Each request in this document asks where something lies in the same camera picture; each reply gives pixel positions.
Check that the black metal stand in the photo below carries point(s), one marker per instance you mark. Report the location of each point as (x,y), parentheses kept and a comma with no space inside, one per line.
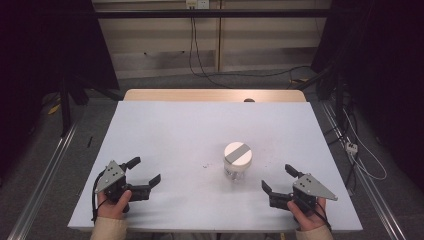
(65,106)

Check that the wooden table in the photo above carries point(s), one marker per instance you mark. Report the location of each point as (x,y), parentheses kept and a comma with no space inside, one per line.
(200,95)

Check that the wooden wall post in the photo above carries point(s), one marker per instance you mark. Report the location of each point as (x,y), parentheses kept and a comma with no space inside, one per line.
(218,36)

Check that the black horizontal frame bar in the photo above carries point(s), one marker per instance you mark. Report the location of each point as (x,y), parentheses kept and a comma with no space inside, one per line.
(213,13)

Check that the aluminium floor rail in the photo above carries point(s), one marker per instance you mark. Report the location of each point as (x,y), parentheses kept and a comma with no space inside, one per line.
(43,180)
(366,180)

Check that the person's left hand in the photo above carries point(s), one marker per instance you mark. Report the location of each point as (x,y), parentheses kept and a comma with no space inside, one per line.
(111,208)

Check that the clear jar with white lid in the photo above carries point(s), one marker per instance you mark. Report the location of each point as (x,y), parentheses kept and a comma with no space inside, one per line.
(237,166)

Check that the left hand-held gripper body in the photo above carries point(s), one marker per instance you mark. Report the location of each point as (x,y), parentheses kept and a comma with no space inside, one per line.
(110,175)

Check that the black curtain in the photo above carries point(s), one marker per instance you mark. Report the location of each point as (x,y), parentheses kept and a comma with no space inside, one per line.
(383,66)
(40,60)

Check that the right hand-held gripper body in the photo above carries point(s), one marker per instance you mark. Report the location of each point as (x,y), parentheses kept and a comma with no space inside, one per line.
(311,187)

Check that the yellow floor tape piece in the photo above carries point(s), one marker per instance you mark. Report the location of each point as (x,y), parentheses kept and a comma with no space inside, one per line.
(54,109)

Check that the white wall socket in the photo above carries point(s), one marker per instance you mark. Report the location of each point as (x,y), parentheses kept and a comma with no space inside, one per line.
(197,3)

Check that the person's right hand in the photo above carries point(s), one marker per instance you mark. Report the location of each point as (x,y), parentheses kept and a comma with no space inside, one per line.
(308,218)

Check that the white power strip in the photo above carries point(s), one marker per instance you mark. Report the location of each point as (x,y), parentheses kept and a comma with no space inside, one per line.
(351,147)

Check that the grey tape strip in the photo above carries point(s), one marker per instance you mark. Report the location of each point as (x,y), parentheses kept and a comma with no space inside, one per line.
(237,154)

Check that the small black floor scrap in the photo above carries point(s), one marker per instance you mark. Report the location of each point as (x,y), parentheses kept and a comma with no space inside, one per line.
(89,141)

